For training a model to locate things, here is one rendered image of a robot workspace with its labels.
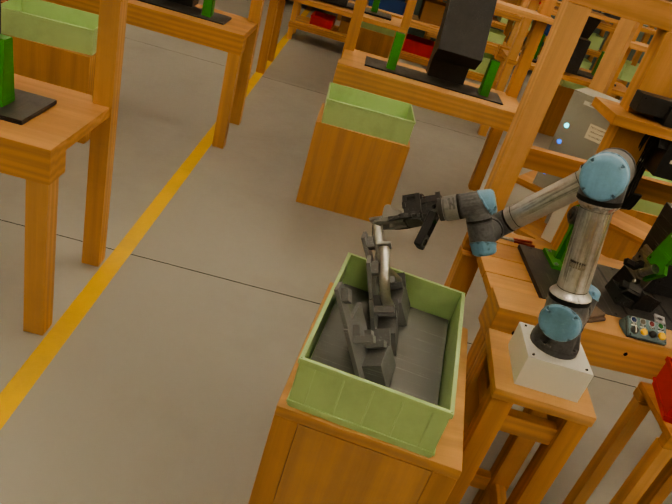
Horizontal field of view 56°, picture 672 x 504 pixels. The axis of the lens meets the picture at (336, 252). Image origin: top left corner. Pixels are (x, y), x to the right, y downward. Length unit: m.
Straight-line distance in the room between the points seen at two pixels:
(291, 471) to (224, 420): 0.92
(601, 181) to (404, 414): 0.78
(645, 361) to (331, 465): 1.29
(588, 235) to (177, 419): 1.76
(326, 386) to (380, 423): 0.17
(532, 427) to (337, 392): 0.72
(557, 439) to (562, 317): 0.47
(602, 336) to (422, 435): 0.97
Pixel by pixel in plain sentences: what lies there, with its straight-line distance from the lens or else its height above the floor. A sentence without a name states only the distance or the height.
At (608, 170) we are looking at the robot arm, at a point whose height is 1.57.
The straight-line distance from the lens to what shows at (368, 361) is 1.79.
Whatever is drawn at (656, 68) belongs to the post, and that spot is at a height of 1.72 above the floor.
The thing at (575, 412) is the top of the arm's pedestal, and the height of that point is 0.85.
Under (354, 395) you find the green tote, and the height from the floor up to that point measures 0.90.
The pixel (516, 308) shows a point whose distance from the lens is 2.35.
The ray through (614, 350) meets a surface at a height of 0.84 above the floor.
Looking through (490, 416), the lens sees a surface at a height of 0.74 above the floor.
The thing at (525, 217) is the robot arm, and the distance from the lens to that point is 1.99.
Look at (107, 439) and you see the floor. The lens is 2.68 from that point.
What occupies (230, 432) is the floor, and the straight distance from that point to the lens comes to 2.75.
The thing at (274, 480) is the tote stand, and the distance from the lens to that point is 1.95.
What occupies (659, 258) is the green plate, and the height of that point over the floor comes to 1.11.
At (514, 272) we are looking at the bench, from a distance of 2.63.
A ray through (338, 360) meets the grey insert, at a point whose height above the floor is 0.85.
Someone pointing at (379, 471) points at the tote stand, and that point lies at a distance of 1.84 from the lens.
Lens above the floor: 2.00
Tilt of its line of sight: 29 degrees down
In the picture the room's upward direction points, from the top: 17 degrees clockwise
